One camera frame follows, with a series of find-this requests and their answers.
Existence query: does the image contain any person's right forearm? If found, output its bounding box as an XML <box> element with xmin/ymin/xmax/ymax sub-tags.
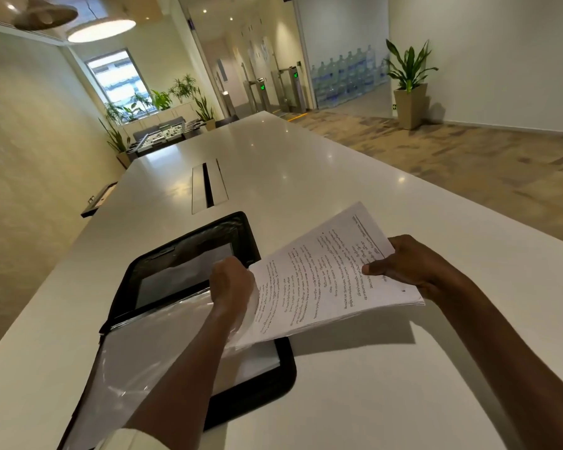
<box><xmin>434</xmin><ymin>274</ymin><xmax>563</xmax><ymax>450</ymax></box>

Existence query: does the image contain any person's right hand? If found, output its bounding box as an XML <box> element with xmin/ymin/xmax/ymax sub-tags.
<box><xmin>362</xmin><ymin>234</ymin><xmax>467</xmax><ymax>303</ymax></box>

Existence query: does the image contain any round white pendant lamp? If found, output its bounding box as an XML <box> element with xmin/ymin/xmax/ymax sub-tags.
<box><xmin>67</xmin><ymin>17</ymin><xmax>137</xmax><ymax>44</ymax></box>

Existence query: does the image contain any feathery green plant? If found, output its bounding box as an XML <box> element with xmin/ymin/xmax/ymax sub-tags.
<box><xmin>168</xmin><ymin>74</ymin><xmax>198</xmax><ymax>104</ymax></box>

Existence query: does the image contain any row of water jugs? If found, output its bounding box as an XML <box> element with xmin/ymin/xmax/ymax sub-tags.
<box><xmin>310</xmin><ymin>44</ymin><xmax>390</xmax><ymax>108</ymax></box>

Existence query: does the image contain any person's left forearm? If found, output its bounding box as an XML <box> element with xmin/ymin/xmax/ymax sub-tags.
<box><xmin>122</xmin><ymin>305</ymin><xmax>252</xmax><ymax>450</ymax></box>

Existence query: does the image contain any white low cabinet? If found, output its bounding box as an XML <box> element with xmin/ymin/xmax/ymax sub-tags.
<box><xmin>121</xmin><ymin>101</ymin><xmax>202</xmax><ymax>137</ymax></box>

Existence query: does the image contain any leafy potted floor plant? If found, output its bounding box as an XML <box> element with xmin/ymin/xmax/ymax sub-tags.
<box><xmin>98</xmin><ymin>118</ymin><xmax>132</xmax><ymax>169</ymax></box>

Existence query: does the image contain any tall plant in beige pot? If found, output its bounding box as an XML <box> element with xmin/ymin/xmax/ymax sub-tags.
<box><xmin>385</xmin><ymin>38</ymin><xmax>440</xmax><ymax>132</ymax></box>

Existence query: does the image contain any spiky potted floor plant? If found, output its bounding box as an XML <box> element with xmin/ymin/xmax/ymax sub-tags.
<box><xmin>192</xmin><ymin>88</ymin><xmax>217</xmax><ymax>132</ymax></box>

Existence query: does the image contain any brown pendant lamp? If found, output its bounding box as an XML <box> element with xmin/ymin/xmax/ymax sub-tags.
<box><xmin>13</xmin><ymin>0</ymin><xmax>79</xmax><ymax>32</ymax></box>

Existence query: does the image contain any black drawer tray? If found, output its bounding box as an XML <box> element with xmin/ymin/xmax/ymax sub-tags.
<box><xmin>80</xmin><ymin>182</ymin><xmax>119</xmax><ymax>219</ymax></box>

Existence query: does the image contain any window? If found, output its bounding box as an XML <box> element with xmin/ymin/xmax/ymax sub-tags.
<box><xmin>85</xmin><ymin>48</ymin><xmax>152</xmax><ymax>108</ymax></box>

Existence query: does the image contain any broad leaf green plant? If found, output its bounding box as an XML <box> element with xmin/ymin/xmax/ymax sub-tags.
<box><xmin>150</xmin><ymin>90</ymin><xmax>174</xmax><ymax>112</ymax></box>

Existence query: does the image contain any table cable hatch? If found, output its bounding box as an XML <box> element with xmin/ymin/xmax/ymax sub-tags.
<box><xmin>190</xmin><ymin>158</ymin><xmax>230</xmax><ymax>215</ymax></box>

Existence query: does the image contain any foosball table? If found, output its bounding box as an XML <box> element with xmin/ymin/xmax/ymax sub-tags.
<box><xmin>126</xmin><ymin>119</ymin><xmax>205</xmax><ymax>161</ymax></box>

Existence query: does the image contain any sheaf of printed papers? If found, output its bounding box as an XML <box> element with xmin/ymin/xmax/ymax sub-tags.
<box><xmin>225</xmin><ymin>201</ymin><xmax>426</xmax><ymax>350</ymax></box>

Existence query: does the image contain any black display folder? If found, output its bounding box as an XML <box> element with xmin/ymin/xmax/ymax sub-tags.
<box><xmin>56</xmin><ymin>211</ymin><xmax>297</xmax><ymax>450</ymax></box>

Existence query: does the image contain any grey turnstile gate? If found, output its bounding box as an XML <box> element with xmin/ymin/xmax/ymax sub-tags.
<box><xmin>279</xmin><ymin>65</ymin><xmax>308</xmax><ymax>114</ymax></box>
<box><xmin>248</xmin><ymin>78</ymin><xmax>273</xmax><ymax>113</ymax></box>

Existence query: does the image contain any bushy green plant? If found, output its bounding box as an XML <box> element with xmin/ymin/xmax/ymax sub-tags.
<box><xmin>104</xmin><ymin>92</ymin><xmax>154</xmax><ymax>126</ymax></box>

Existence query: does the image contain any person's left hand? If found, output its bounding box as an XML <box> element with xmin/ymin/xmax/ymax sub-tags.
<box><xmin>209</xmin><ymin>256</ymin><xmax>259</xmax><ymax>323</ymax></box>

